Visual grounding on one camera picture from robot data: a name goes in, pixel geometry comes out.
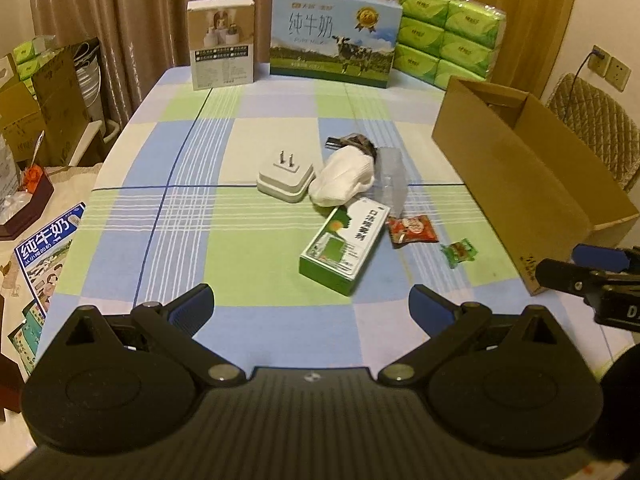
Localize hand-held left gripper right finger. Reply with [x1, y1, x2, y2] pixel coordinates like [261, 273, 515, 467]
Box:
[377, 283, 563, 387]

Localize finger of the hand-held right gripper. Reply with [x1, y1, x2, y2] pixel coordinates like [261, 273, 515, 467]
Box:
[571, 243, 640, 275]
[535, 258, 608, 297]

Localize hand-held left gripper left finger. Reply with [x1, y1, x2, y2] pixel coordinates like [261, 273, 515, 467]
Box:
[62, 283, 248, 387]

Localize green candy packet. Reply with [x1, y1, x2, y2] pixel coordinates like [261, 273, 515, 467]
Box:
[439, 239, 479, 266]

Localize red snack packet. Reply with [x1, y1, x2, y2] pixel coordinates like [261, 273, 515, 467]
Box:
[387, 213, 439, 250]

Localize green and white box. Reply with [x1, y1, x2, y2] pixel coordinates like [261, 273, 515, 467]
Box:
[299, 197, 391, 297]

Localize brown cardboard box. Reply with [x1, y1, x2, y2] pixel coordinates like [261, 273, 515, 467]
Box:
[431, 76, 640, 297]

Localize clear plastic floss box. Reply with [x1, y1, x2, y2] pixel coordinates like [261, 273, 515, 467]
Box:
[374, 147, 409, 217]

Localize white sock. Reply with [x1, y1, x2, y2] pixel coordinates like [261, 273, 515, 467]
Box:
[308, 147, 376, 209]

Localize white power adapter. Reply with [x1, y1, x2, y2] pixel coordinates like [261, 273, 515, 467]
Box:
[257, 149, 316, 205]

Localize checked tablecloth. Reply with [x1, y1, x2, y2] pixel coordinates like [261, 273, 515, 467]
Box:
[30, 64, 640, 401]

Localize quilted chair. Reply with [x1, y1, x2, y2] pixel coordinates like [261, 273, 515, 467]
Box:
[544, 72, 640, 192]

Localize milk case on floor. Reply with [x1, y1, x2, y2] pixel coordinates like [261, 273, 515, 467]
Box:
[14, 202, 87, 312]

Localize dark small packet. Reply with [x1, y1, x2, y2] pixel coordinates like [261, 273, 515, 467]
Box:
[340, 132, 379, 159]

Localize dark wooden box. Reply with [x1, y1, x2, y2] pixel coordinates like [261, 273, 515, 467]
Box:
[0, 164, 55, 241]

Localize clear plastic bag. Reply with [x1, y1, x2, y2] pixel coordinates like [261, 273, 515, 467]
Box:
[0, 132, 24, 222]

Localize brown cardboard carton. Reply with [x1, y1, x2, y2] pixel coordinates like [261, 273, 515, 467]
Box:
[0, 46, 95, 167]

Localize stack of green tissue packs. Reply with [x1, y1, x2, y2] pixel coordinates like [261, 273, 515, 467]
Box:
[392, 0, 508, 92]

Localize white product box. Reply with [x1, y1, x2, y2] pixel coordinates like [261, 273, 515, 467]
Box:
[187, 0, 256, 91]

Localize blue milk carton box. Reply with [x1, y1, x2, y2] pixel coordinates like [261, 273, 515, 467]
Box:
[269, 0, 403, 90]

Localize brown curtain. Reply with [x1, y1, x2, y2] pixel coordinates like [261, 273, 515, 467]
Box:
[0, 0, 372, 128]

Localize small green tissue packs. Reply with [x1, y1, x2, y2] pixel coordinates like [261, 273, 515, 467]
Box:
[12, 35, 57, 82]

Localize black power cable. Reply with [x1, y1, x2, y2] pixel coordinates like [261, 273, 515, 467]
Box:
[569, 49, 603, 92]

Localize wall socket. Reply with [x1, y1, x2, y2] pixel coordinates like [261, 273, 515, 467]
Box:
[587, 45, 631, 93]

